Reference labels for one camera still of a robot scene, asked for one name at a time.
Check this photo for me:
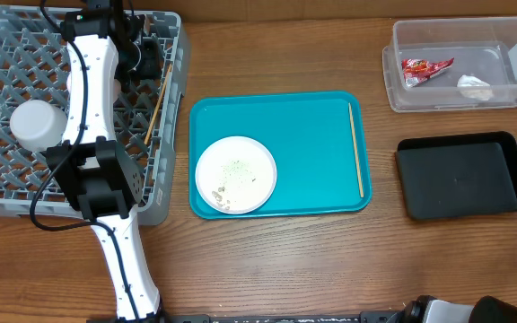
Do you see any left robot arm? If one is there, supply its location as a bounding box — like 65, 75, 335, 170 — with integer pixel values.
45, 1, 164, 322

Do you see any small pink bowl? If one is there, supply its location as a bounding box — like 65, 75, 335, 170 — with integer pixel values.
66, 74, 121, 104

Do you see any white napkin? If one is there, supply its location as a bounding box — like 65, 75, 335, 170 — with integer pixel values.
457, 74, 494, 101

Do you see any grey-green bowl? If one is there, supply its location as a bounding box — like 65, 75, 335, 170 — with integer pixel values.
10, 100, 67, 152

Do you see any grey dish rack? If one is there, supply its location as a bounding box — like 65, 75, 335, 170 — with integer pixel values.
0, 5, 191, 225

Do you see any large white plate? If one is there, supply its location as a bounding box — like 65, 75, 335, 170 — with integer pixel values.
195, 136, 277, 215

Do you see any wooden chopstick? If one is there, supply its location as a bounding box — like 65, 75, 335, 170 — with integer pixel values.
144, 64, 173, 145
347, 102, 364, 198

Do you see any black tray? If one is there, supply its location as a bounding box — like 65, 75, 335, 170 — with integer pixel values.
395, 131, 517, 221

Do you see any clear plastic bin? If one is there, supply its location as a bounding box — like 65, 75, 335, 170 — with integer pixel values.
382, 17, 517, 113

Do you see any teal serving tray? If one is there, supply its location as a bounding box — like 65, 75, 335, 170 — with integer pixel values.
188, 91, 372, 220

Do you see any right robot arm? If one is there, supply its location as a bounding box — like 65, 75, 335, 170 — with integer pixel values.
386, 295, 517, 323

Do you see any red snack wrapper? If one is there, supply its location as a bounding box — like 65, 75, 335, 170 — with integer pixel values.
401, 58, 454, 87

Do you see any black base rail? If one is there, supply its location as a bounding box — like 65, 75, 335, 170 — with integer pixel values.
159, 310, 401, 323

